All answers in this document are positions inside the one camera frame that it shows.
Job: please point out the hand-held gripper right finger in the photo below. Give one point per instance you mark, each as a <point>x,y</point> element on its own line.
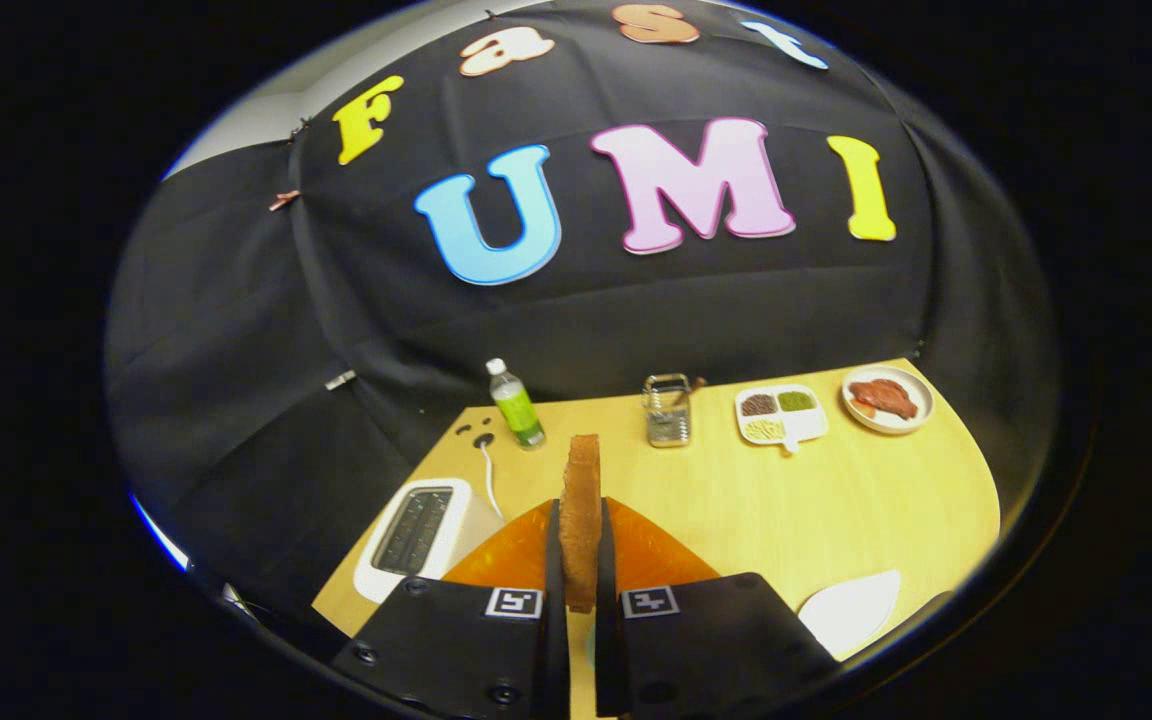
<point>606,560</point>

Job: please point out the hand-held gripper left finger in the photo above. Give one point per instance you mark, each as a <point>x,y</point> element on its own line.
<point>554,560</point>

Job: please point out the toast bread slice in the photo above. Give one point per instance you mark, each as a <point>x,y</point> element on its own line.
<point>581,520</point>

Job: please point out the white toaster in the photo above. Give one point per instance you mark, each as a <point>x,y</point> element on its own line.
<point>471,515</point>

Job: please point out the green label drink bottle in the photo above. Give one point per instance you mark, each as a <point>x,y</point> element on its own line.
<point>519,412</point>

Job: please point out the white divided dish with beans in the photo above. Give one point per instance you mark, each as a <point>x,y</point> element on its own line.
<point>808,425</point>

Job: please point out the white square plate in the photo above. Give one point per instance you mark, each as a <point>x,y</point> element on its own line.
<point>851,612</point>

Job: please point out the white clip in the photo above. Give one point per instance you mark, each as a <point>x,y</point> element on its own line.
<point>340,380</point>

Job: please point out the orange food slice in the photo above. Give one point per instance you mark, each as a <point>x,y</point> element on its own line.
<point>863,409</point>

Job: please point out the white round meat plate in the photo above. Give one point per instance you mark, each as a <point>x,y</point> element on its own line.
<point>886,426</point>

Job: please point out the brown meat slice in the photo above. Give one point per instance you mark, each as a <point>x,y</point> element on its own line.
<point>886,397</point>

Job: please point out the red clip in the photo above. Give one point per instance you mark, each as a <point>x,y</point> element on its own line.
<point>284,200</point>

